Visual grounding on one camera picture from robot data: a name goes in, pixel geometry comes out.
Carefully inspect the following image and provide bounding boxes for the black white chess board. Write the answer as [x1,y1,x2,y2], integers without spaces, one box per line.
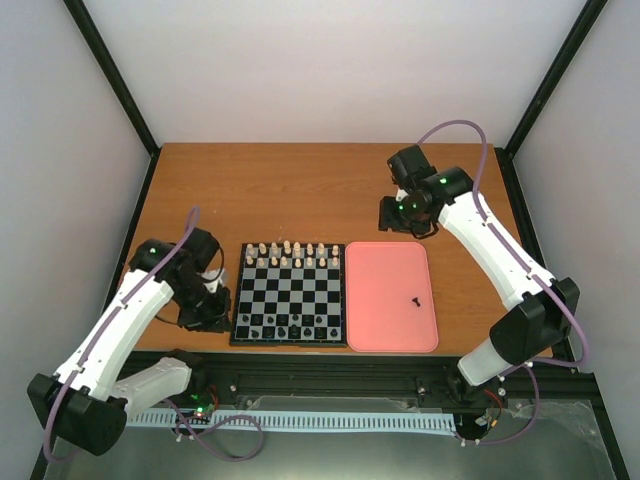
[230,242,347,347]

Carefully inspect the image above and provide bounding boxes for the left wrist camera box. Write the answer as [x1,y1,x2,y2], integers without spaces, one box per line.
[201,268,228,293]

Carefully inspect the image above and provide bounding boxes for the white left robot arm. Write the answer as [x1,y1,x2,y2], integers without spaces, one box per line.
[27,226,231,462]

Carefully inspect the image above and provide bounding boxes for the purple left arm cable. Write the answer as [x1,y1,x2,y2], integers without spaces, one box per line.
[42,205,202,462]

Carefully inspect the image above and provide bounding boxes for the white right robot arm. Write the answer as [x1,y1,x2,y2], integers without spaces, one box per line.
[379,145,580,393]

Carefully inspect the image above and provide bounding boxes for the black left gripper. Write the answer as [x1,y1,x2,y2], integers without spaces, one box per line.
[174,277,233,333]

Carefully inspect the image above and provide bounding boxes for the black king piece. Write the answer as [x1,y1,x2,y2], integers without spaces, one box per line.
[288,325,301,339]

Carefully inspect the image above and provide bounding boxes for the pink tray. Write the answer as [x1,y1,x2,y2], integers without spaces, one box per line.
[345,242,439,354]

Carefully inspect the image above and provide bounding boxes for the light blue cable duct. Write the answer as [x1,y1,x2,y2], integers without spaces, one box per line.
[127,408,456,436]

